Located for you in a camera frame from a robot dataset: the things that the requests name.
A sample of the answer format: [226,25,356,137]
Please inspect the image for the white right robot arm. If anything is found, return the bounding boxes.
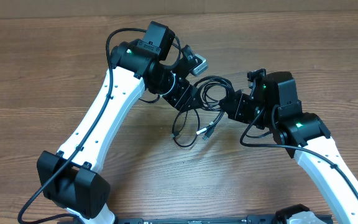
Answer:
[219,69,358,223]

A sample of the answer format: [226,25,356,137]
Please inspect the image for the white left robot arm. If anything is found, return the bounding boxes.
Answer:
[37,22,208,223]

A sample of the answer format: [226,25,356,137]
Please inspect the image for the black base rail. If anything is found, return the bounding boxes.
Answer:
[114,214,277,224]

